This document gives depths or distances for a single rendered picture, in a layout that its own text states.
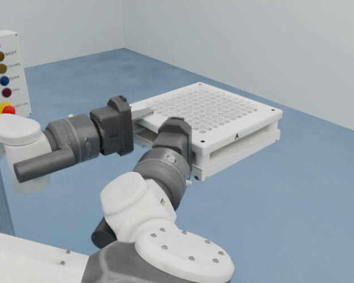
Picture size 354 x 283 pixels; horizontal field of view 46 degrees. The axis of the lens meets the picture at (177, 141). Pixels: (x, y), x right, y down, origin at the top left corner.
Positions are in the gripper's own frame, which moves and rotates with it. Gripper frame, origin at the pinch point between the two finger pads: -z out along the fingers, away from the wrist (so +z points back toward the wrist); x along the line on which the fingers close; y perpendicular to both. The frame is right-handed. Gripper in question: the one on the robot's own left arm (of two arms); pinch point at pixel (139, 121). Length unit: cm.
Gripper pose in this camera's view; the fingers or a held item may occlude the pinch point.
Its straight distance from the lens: 85.1
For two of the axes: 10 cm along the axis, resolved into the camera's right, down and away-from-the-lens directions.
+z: -8.2, 2.8, -5.0
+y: 5.7, 3.9, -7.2
